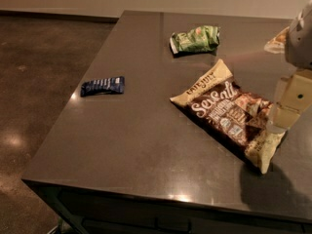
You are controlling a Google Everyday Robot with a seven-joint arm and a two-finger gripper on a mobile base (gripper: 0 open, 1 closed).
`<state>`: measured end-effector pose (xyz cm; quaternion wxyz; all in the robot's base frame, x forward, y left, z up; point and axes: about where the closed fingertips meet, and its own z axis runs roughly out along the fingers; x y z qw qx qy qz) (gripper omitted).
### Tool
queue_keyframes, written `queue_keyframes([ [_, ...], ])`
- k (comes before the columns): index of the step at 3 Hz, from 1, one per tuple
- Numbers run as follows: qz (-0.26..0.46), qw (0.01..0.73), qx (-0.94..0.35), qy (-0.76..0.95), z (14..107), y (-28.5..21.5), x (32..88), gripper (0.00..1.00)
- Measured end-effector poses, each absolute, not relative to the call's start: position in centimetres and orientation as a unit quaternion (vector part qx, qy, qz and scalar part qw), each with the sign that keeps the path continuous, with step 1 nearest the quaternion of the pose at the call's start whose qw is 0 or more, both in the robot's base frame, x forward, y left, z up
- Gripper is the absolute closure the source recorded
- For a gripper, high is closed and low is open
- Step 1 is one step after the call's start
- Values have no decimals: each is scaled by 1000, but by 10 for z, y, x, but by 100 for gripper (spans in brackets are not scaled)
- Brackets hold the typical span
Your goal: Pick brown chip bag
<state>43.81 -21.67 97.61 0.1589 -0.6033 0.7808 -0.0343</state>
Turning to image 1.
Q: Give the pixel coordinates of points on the green chip bag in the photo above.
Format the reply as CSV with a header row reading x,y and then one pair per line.
x,y
202,39

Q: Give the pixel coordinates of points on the dark table frame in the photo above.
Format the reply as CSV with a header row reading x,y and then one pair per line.
x,y
90,211

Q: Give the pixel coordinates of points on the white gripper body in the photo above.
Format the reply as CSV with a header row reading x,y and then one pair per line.
x,y
300,44

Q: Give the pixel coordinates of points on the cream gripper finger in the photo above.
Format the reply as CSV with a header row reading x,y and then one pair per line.
x,y
292,97

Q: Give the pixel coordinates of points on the brown chip bag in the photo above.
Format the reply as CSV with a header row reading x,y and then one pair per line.
x,y
239,117

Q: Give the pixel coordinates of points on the blue snack wrapper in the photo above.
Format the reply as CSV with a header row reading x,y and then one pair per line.
x,y
113,85

